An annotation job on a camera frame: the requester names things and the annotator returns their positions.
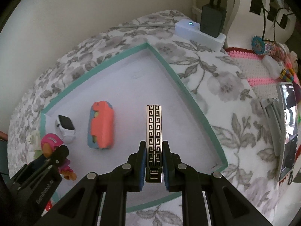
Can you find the round blue lid jar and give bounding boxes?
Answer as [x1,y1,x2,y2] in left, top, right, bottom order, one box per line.
[251,36,280,56]

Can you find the teal shallow box tray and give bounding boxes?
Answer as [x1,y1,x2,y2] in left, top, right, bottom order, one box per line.
[39,42,229,213]

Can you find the white shelf unit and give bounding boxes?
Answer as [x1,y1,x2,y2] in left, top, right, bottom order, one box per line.
[191,0,297,50]

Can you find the small blue coral case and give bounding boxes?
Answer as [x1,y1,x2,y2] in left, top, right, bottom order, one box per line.
[87,101,114,149]

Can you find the smartphone on stand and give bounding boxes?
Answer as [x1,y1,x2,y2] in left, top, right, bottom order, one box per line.
[277,82,298,181]

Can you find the white power strip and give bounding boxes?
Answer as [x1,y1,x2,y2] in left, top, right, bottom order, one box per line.
[174,19,226,52]

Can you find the pink white crochet mat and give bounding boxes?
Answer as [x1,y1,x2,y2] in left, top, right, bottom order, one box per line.
[223,46,301,100]

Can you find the white small case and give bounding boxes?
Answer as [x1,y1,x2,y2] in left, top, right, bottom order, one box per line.
[262,55,284,80]

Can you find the grey floral blanket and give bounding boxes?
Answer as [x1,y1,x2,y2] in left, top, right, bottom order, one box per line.
[8,10,280,221]

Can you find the black plugged charger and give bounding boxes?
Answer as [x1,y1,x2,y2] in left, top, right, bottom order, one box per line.
[199,4,227,38]

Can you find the pink puppy toy figure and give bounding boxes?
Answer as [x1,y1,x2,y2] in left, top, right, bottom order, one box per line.
[40,133,78,181]

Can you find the grey phone stand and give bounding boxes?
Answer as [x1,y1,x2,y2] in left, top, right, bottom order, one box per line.
[260,98,283,157]

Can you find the white smartwatch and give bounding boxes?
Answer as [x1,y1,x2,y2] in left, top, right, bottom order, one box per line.
[55,115,75,144]

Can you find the gold patterned lighter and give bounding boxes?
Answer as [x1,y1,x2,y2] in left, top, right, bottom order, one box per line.
[146,105,162,183]

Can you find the colourful bead toys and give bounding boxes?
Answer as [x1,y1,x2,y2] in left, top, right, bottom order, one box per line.
[280,61,300,85]

